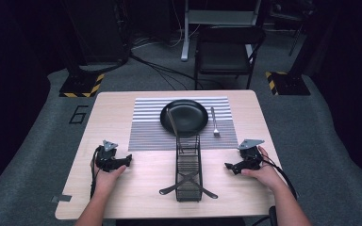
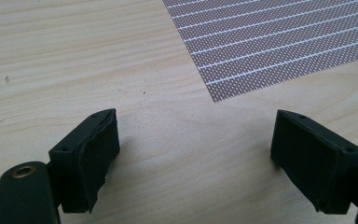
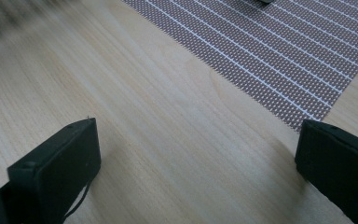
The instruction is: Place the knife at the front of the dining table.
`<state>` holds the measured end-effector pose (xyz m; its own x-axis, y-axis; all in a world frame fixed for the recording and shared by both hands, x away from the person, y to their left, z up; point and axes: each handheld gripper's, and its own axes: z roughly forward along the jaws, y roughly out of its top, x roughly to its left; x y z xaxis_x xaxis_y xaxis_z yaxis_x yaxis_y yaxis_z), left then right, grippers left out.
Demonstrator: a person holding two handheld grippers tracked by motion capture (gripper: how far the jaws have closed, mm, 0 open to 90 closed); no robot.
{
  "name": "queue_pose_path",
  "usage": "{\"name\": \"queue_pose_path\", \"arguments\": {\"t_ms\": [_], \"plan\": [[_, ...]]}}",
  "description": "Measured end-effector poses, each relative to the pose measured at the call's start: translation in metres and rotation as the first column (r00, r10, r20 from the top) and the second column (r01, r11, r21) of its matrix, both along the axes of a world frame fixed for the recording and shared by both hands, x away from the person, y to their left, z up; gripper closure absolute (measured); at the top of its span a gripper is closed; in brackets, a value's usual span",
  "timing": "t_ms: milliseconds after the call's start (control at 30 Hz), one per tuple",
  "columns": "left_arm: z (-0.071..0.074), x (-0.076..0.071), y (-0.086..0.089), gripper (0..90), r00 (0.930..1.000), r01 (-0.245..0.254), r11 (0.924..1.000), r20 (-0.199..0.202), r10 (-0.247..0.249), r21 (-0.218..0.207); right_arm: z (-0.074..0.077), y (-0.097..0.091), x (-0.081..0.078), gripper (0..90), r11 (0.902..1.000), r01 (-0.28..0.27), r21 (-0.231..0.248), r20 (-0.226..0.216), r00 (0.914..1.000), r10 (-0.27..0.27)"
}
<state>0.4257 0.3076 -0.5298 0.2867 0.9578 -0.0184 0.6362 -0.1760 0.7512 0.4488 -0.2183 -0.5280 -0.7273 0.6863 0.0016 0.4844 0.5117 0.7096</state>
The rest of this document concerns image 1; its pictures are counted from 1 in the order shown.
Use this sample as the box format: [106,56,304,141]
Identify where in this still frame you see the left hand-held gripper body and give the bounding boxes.
[94,139,120,173]

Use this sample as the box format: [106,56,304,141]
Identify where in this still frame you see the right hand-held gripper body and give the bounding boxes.
[237,138,266,172]

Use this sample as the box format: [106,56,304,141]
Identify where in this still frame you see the person's left hand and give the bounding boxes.
[90,153,127,193]

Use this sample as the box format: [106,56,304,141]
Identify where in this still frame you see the person's right hand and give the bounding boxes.
[240,145,287,191]

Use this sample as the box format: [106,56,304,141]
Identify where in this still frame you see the grey striped placemat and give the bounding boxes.
[127,96,239,153]

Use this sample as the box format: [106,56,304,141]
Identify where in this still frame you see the black utensil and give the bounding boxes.
[175,173,219,200]
[158,171,203,196]

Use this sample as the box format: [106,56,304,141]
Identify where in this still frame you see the silver fork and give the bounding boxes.
[210,106,222,138]

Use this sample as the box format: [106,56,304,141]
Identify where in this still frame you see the silver knife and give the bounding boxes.
[165,107,180,138]

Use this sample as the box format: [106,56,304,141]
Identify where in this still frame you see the grey tape strip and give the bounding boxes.
[50,194,74,203]

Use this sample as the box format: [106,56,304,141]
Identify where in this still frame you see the black round plate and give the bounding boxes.
[159,99,209,135]

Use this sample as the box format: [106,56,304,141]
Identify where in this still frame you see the yellow black striped stand base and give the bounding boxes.
[58,73,106,99]
[265,71,312,96]

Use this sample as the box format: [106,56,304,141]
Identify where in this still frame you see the black folding chair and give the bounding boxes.
[193,25,267,91]

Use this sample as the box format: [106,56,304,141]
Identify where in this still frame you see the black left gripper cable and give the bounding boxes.
[90,146,104,200]

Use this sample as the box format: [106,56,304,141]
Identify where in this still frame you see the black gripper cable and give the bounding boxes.
[261,156,299,201]
[90,146,104,200]

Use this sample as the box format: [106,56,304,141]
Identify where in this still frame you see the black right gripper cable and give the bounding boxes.
[261,156,299,201]

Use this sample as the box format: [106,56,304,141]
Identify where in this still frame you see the black wire mesh cutlery caddy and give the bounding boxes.
[174,134,204,202]

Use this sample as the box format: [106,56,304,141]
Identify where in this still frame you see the black floor cables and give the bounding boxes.
[129,51,225,91]

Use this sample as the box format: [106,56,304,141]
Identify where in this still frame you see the white floor cables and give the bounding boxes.
[131,0,202,51]

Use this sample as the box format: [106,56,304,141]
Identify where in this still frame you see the white desk frame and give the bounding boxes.
[180,0,262,62]

